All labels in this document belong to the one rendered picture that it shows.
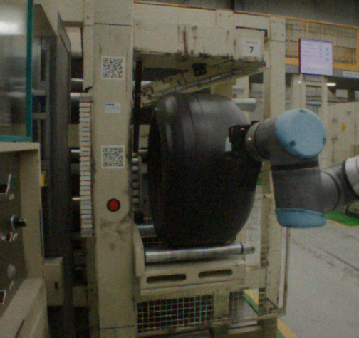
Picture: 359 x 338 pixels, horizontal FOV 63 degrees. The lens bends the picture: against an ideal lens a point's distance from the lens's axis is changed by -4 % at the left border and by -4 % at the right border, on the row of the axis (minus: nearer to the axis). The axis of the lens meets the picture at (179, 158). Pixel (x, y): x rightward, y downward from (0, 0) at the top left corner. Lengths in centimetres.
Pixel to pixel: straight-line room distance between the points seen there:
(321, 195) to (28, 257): 74
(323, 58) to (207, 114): 452
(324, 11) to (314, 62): 875
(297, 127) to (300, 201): 13
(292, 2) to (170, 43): 1195
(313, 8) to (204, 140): 1287
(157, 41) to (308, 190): 98
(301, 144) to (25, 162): 67
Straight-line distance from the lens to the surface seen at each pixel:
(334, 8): 1427
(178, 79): 149
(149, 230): 129
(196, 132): 90
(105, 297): 116
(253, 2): 1244
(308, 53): 524
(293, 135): 56
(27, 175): 88
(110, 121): 103
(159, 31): 138
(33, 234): 91
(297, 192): 57
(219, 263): 108
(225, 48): 144
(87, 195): 108
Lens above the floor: 127
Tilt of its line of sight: 3 degrees down
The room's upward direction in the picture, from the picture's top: straight up
